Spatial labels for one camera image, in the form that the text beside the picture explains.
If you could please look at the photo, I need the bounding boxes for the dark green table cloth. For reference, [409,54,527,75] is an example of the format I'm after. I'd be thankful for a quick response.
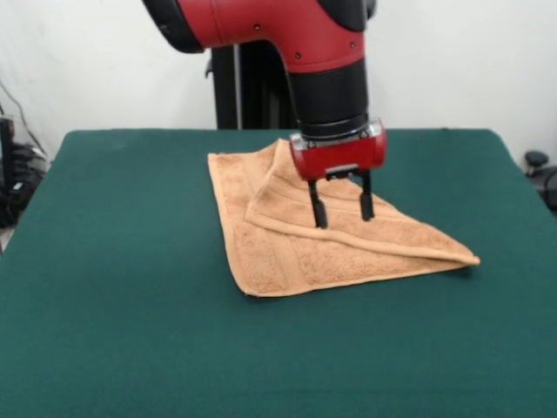
[0,127,557,418]

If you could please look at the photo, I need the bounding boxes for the tan terry towel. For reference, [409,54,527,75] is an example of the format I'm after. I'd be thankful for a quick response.
[206,139,481,299]

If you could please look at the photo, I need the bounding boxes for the black upright device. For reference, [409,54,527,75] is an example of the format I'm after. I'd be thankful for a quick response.
[0,115,17,192]

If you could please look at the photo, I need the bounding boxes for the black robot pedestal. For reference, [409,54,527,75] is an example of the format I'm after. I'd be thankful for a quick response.
[204,43,299,131]

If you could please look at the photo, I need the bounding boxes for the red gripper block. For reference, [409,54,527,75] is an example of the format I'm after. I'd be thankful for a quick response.
[288,118,388,229]

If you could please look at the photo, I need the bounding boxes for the grey office chair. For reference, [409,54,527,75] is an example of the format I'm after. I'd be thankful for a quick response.
[524,150,557,206]

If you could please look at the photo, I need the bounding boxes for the black cable heap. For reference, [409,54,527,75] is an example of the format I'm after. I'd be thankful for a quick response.
[0,143,49,230]

